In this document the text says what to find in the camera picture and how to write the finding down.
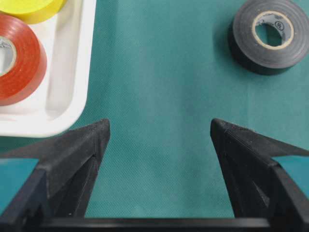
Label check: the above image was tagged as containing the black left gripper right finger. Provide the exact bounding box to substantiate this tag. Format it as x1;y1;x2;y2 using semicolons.
210;118;309;232

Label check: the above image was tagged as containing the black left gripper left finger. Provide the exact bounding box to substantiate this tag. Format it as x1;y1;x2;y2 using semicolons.
0;119;110;232

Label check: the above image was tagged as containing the red tape roll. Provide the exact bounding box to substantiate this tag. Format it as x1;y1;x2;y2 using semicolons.
0;14;47;106

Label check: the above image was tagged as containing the black tape roll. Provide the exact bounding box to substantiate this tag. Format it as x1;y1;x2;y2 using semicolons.
228;0;309;75

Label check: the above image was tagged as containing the yellow tape roll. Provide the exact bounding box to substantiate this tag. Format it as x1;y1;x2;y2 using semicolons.
0;0;67;24

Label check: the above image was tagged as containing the white plastic tray case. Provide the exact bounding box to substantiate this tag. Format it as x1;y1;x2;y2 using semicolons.
0;0;96;138

